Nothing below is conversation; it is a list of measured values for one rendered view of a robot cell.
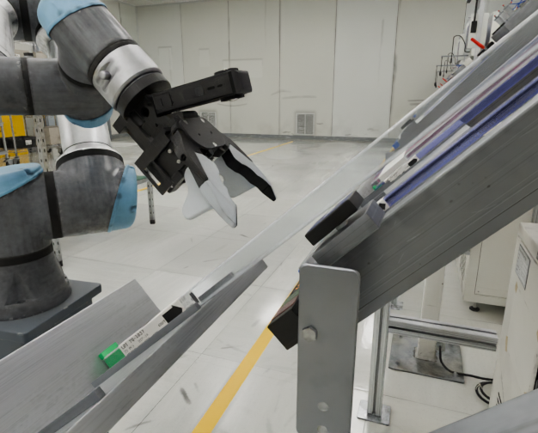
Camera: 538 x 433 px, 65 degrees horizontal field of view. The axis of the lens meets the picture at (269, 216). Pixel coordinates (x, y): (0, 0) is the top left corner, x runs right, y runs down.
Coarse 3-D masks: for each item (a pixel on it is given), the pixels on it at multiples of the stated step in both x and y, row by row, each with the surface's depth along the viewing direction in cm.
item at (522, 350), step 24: (528, 240) 86; (528, 264) 83; (528, 288) 82; (504, 312) 100; (528, 312) 81; (504, 336) 97; (528, 336) 79; (504, 360) 95; (528, 360) 78; (504, 384) 93; (528, 384) 76
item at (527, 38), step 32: (512, 32) 15; (480, 64) 15; (512, 64) 15; (448, 96) 16; (416, 128) 17; (352, 160) 18; (384, 160) 17; (320, 192) 19; (288, 224) 20; (256, 256) 21; (192, 288) 23
